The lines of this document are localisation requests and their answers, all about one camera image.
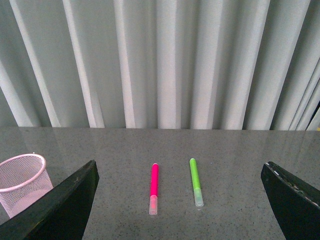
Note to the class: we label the grey pleated curtain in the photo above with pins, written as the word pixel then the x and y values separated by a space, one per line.
pixel 166 64

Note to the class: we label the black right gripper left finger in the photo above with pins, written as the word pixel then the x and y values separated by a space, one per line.
pixel 61 214

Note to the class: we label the green pen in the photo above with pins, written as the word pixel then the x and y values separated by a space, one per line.
pixel 198 198

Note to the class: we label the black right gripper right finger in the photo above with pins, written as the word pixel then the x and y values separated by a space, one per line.
pixel 294 202

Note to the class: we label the pink pen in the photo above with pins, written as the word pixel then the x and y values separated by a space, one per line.
pixel 153 196

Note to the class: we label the pink mesh cup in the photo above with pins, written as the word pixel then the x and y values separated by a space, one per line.
pixel 23 180

